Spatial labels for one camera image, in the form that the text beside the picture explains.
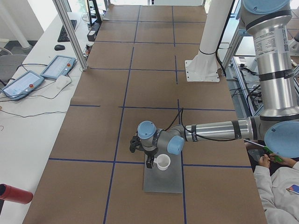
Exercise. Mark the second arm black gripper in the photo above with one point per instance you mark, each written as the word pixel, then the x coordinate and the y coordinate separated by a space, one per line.
pixel 149 153

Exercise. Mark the white cup with handle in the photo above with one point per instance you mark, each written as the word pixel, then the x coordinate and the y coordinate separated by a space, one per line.
pixel 162 161

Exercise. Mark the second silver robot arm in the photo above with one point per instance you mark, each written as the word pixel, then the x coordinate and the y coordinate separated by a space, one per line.
pixel 278 123

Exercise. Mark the silver closed laptop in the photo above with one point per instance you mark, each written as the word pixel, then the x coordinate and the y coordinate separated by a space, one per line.
pixel 168 181

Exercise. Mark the white folded cloth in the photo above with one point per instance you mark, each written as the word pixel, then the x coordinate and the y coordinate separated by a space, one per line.
pixel 62 81

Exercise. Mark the person in white hoodie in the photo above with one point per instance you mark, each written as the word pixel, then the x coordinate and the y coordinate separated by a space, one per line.
pixel 279 202

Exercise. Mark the blue teach pendant far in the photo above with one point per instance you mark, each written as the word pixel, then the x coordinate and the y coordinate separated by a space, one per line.
pixel 59 66

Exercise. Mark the blue teach pendant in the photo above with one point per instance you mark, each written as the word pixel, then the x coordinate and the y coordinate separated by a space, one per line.
pixel 23 85
pixel 59 66

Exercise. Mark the black computer box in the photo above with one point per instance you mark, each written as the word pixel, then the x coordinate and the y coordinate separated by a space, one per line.
pixel 92 34

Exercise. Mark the blue teach pendant near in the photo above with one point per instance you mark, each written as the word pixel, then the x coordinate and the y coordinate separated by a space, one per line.
pixel 23 85

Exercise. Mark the black computer mouse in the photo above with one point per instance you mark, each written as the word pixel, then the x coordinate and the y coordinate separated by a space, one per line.
pixel 59 47

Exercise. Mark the red bottle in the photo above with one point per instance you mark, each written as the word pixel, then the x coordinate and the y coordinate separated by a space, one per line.
pixel 13 194

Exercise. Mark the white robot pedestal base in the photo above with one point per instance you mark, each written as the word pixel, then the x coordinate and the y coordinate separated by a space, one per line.
pixel 203 67

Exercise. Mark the aluminium frame post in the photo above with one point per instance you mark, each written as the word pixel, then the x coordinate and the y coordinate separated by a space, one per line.
pixel 62 12

